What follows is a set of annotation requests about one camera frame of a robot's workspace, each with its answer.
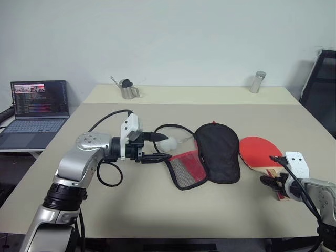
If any steel cylinder bottle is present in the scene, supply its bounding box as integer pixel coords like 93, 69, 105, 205
249, 70, 267, 93

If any black mesh office chair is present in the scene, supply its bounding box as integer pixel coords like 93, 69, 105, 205
299, 49, 336, 140

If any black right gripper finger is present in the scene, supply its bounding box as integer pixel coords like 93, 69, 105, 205
259, 175, 279, 192
269, 155, 289, 166

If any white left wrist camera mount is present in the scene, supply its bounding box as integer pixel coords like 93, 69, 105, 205
120, 112, 143, 160

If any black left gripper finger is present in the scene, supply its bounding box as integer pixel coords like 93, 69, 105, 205
142, 153, 173, 165
143, 132, 169, 143

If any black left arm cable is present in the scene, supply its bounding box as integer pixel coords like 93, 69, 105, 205
87, 109, 135, 188

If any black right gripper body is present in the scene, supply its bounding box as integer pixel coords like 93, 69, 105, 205
275, 172, 292, 197

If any white side table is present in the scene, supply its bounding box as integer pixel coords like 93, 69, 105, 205
0, 147, 48, 160

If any red table tennis paddle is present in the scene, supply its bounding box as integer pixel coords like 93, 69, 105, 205
238, 135, 292, 202

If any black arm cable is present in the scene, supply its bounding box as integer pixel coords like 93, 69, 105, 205
280, 161, 326, 232
87, 109, 135, 188

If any black tube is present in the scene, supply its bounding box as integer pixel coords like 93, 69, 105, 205
0, 104, 16, 127

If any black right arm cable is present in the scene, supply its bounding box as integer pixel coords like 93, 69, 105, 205
280, 161, 326, 232

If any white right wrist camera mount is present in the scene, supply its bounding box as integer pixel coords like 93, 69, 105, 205
285, 151, 311, 180

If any grey open laptop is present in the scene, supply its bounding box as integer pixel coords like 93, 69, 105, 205
0, 80, 70, 151

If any steel pitcher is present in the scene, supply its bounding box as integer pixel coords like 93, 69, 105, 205
119, 79, 143, 100

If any black case carry cord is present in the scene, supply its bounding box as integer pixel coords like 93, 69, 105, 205
153, 123, 197, 153

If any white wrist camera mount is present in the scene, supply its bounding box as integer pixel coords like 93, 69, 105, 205
120, 112, 143, 160
285, 151, 311, 180

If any black and red paddle case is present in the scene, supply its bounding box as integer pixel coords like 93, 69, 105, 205
163, 121, 242, 191

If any white ball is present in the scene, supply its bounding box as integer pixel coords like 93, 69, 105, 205
157, 135, 177, 152

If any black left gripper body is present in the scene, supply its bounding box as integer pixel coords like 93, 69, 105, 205
125, 131, 147, 164

